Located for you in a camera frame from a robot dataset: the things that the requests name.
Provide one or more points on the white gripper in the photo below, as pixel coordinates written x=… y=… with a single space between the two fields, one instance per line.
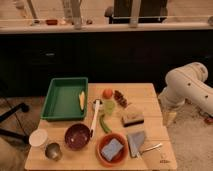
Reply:
x=169 y=115

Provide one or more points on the wooden board eraser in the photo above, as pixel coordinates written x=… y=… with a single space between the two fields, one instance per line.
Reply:
x=132 y=116

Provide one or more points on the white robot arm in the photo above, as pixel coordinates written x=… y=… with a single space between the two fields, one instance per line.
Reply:
x=186 y=83

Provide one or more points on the translucent green plastic cup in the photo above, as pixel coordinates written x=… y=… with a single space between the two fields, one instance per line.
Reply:
x=109 y=107

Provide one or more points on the metal cup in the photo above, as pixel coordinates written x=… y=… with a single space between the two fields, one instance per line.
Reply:
x=53 y=151

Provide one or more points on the white plastic cup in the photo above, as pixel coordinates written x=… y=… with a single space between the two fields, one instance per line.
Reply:
x=38 y=138

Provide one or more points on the metal spoon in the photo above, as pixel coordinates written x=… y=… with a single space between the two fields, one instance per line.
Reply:
x=139 y=153

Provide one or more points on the grey folded cloth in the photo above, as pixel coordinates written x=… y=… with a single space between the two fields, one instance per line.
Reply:
x=135 y=141

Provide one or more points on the brown pine cone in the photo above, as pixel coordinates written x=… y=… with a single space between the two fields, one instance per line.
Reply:
x=120 y=99

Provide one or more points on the orange clay bowl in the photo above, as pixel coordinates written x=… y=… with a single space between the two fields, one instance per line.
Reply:
x=119 y=158

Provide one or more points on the blue sponge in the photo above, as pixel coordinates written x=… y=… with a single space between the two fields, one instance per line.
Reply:
x=110 y=150

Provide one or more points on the green pepper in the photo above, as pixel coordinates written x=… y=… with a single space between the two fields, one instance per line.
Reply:
x=104 y=126

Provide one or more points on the orange fruit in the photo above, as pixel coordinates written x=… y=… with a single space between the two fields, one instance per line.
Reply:
x=107 y=93

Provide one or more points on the yellow corn cob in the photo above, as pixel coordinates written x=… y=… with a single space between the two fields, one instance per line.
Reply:
x=82 y=100

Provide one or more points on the dark purple bowl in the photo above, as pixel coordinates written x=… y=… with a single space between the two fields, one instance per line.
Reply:
x=77 y=136

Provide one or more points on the green plastic tray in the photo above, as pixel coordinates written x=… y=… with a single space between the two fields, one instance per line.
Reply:
x=62 y=100

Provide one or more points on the white handled brush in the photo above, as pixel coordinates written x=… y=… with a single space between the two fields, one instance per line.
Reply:
x=96 y=109

